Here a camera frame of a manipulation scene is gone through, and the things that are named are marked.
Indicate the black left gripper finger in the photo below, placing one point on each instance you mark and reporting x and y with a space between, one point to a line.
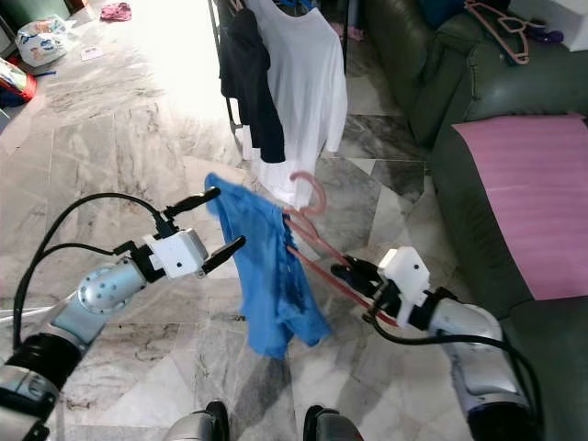
197 198
228 253

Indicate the pink plastic hanger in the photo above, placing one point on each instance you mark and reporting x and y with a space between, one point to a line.
526 41
322 195

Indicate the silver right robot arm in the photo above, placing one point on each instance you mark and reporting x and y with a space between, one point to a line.
464 322

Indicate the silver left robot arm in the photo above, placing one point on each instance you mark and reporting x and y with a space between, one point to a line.
106 289

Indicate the dark green sofa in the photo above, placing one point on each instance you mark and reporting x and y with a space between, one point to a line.
459 202

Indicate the black t-shirt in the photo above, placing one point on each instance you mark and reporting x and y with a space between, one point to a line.
253 83

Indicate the robot right leg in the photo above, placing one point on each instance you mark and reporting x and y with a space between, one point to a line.
331 427

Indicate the robot leg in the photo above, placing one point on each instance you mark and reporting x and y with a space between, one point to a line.
197 424
331 427

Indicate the white t-shirt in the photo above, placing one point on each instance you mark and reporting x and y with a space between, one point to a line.
308 83

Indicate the pink cushion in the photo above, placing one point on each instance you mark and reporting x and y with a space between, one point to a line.
524 202

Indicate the robot left leg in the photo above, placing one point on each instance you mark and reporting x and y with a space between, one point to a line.
197 424

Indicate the pink paper card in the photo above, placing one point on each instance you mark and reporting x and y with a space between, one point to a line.
91 52

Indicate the pink cloth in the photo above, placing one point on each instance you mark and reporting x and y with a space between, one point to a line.
115 12

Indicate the red and blue bag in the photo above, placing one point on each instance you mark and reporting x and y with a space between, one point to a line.
14 84

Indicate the white plastic bag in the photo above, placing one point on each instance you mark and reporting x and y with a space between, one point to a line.
44 41

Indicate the green bin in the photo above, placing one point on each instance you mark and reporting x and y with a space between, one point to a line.
28 7

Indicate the small purple object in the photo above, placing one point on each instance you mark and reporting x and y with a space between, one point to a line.
549 37

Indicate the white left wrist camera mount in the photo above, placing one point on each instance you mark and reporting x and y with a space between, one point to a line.
179 253

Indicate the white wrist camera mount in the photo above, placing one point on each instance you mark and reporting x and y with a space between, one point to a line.
179 253
402 266

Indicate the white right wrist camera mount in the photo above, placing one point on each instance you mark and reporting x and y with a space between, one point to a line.
402 266

